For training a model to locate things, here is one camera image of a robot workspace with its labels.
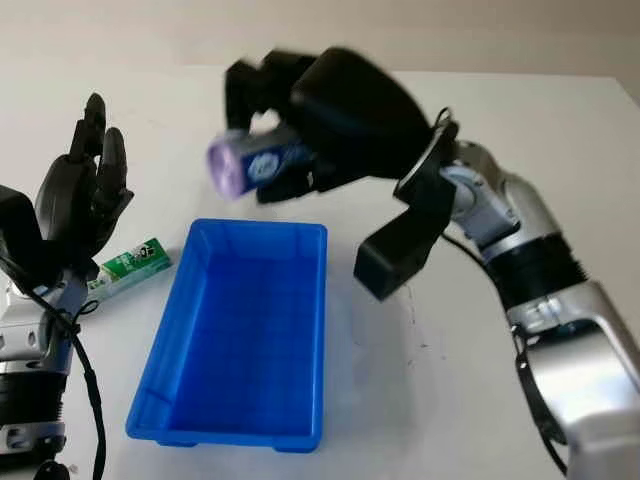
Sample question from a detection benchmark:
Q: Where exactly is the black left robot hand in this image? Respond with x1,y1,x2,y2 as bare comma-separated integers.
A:
33,91,136,281

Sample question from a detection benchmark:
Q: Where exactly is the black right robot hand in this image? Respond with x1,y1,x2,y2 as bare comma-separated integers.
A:
223,46,437,204

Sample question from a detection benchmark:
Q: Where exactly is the green toothpaste box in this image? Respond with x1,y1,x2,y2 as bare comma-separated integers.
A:
87,238,176,304

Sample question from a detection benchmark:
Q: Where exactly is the blue plastic tray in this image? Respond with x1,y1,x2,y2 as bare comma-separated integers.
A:
124,218,329,440

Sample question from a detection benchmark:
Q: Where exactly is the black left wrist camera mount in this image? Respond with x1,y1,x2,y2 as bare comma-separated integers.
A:
0,183,45,274

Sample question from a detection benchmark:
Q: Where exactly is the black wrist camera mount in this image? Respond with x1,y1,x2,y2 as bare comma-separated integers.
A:
353,121,460,302
0,183,45,274

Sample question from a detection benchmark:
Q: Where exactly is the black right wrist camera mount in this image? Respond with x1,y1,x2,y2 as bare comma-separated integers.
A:
353,121,460,302

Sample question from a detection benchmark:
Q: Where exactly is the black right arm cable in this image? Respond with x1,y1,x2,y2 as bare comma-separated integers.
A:
430,106,572,477

